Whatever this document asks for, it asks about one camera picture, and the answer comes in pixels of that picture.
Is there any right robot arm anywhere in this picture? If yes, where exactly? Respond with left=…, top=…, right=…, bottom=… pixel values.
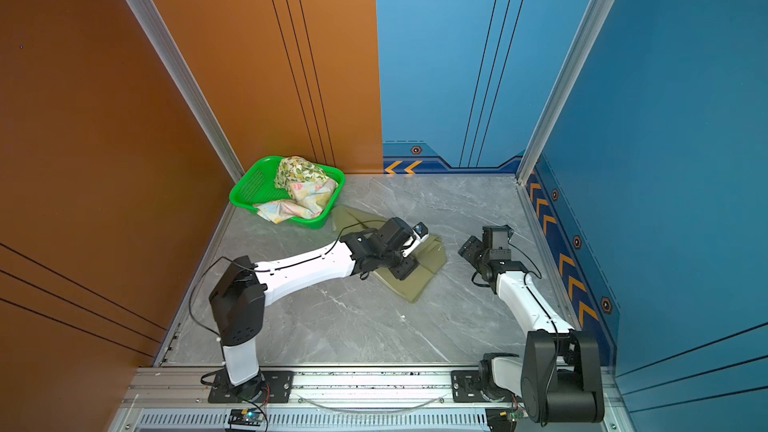
left=459, top=225, right=605, bottom=426

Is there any pastel floral skirt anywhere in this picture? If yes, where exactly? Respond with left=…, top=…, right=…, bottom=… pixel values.
left=256, top=179, right=338, bottom=224

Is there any aluminium corner post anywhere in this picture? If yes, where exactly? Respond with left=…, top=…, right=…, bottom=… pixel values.
left=516, top=0, right=615, bottom=186
left=125, top=0, right=245, bottom=182

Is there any left circuit board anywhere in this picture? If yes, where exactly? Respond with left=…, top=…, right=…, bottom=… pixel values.
left=226, top=408, right=268, bottom=432

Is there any lemon print skirt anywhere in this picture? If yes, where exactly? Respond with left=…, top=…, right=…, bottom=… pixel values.
left=274, top=156, right=329, bottom=190

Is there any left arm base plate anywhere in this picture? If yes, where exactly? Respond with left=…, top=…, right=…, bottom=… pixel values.
left=200, top=369, right=294, bottom=405

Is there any right circuit board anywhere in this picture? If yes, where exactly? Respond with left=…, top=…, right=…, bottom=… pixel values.
left=485, top=408, right=527, bottom=432

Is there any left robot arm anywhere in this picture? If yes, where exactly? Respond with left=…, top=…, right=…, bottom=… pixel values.
left=209, top=217, right=429, bottom=386

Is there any aluminium corner post right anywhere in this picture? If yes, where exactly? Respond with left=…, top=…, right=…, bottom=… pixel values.
left=516, top=0, right=615, bottom=186

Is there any circuit board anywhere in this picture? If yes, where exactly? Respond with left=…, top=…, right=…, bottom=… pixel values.
left=226, top=408, right=268, bottom=432
left=485, top=408, right=527, bottom=432

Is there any aluminium corner post left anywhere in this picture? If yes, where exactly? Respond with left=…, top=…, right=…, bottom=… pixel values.
left=125, top=0, right=245, bottom=182

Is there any olive green skirt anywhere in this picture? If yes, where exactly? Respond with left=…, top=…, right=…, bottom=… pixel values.
left=331, top=206, right=447, bottom=303

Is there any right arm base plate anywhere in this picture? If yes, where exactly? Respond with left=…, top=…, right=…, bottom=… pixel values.
left=450, top=369, right=515, bottom=403

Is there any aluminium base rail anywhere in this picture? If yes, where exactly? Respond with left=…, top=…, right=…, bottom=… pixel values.
left=107, top=362, right=636, bottom=432

